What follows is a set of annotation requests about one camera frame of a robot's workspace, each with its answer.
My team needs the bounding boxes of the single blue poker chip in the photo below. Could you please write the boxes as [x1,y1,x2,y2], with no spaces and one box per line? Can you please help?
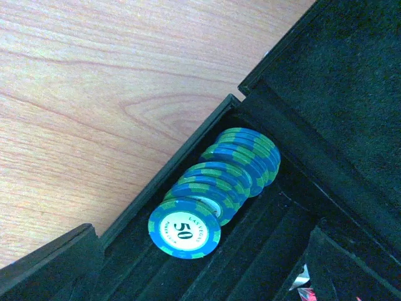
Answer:
[148,198,221,260]

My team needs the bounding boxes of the triangular all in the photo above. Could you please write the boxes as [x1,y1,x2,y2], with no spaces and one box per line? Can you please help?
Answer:
[297,288,317,301]

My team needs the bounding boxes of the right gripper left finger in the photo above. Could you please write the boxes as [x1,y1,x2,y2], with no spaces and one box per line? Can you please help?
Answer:
[1,223,104,300]

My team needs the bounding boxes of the black poker set case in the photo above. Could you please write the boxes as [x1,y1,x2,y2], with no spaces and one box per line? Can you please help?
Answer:
[93,1,400,300]

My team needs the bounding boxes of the silver case keys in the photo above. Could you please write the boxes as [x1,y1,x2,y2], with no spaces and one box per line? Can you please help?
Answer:
[289,264,310,290]

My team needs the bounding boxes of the blue chip stack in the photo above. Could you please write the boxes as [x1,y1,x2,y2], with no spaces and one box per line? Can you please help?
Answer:
[162,127,281,228]

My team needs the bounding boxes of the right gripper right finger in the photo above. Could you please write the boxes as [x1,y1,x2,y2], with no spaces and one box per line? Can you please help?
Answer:
[306,227,400,300]

